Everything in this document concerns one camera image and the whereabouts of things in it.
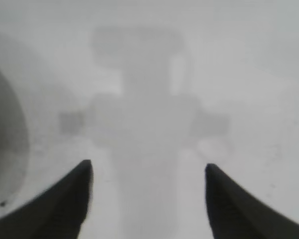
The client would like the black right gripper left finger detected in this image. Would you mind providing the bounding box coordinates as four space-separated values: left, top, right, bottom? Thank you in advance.
0 159 93 239

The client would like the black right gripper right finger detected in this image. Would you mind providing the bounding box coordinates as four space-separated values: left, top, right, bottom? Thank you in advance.
205 163 299 239

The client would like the stainless steel mixing bowl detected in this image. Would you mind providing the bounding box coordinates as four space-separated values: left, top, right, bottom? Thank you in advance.
0 61 30 204

